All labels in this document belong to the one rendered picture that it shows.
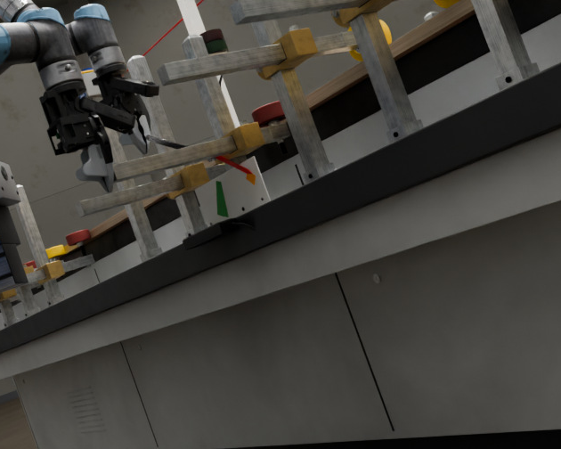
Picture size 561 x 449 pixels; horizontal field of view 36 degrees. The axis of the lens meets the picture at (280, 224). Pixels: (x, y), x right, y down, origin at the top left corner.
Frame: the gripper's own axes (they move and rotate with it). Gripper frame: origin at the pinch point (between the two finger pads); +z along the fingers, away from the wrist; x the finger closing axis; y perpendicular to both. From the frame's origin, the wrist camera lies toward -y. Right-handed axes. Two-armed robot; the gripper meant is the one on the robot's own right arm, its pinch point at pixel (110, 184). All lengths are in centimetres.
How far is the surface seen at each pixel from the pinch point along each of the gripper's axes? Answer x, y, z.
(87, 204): -23.5, -5.0, -1.1
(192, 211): -27.2, -31.5, 6.5
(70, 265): -123, -39, 2
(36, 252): -127, -31, -6
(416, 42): 40, -49, -5
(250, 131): 5.0, -31.8, -2.7
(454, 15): 51, -49, -6
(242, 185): -1.2, -29.5, 7.0
